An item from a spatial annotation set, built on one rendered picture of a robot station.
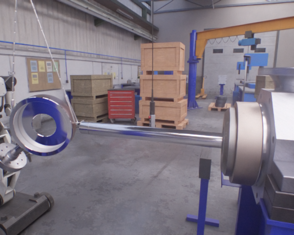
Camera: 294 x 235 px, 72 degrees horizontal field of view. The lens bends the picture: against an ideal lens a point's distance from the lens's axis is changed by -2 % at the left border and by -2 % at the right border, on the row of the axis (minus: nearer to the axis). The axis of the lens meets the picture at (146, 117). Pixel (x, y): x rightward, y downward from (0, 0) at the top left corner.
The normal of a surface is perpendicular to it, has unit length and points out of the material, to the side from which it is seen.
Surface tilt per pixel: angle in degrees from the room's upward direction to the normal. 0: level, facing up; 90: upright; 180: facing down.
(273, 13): 90
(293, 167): 0
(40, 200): 45
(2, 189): 90
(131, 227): 0
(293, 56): 90
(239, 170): 108
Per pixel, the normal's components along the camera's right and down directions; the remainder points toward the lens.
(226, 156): -0.96, 0.12
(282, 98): -0.22, -0.55
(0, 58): 0.94, 0.07
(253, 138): -0.29, -0.21
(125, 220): 0.00, -0.98
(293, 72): -0.56, 0.18
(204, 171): -0.32, 0.20
